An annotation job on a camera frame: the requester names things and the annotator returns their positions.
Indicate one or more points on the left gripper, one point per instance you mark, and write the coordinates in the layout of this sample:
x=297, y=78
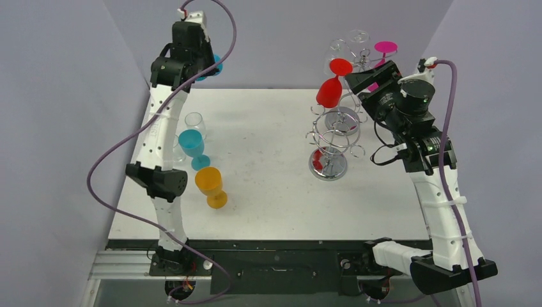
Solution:
x=205, y=45

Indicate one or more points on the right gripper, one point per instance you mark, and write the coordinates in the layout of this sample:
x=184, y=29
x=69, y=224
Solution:
x=373, y=93

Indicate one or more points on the pink wine glass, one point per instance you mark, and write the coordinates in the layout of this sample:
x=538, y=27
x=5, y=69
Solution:
x=386, y=48

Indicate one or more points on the clear wine glass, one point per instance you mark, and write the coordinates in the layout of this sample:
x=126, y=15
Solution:
x=194, y=120
x=178, y=154

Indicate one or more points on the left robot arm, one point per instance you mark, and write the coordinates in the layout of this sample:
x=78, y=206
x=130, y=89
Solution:
x=153, y=168

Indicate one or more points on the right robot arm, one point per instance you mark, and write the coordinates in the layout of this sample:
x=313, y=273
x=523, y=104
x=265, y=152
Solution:
x=400, y=104

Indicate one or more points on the red wine glass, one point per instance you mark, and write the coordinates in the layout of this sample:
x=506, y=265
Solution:
x=330, y=91

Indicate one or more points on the clear glass on rack top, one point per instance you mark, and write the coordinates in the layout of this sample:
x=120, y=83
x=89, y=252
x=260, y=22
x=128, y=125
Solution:
x=358, y=36

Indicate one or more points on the chrome wine glass rack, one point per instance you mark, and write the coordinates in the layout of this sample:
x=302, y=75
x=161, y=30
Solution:
x=336, y=132

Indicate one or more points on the orange wine glass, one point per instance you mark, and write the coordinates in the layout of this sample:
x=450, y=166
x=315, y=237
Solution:
x=209, y=181

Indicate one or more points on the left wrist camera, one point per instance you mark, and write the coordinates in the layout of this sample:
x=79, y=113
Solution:
x=197, y=17

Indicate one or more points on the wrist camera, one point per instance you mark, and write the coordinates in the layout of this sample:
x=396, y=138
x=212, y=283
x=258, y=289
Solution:
x=426, y=67
x=197, y=17

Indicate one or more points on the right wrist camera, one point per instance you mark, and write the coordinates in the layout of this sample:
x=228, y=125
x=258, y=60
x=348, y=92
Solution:
x=426, y=67

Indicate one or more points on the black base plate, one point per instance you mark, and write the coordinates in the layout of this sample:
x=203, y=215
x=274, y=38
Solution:
x=276, y=267

